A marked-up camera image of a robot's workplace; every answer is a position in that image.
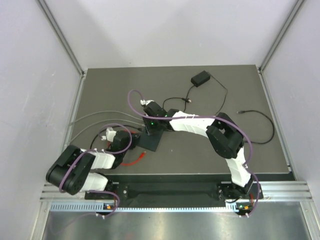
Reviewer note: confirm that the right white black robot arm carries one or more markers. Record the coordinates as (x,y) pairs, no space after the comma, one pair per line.
(226,140)

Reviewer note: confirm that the black power adapter brick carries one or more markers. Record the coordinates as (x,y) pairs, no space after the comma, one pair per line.
(200,78)

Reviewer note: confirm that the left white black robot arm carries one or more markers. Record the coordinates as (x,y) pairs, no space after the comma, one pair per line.
(72,171)

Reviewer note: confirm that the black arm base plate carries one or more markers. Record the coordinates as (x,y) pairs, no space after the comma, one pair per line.
(217,178)

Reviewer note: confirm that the black network switch box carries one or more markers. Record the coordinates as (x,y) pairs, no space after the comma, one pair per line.
(150,142)

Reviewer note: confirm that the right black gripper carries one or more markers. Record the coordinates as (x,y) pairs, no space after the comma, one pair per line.
(149,129)

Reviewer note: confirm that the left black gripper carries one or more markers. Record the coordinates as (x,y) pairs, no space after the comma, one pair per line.
(135,138)

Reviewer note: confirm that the aluminium frame rail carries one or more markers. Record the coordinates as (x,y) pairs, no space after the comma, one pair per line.
(211,191)

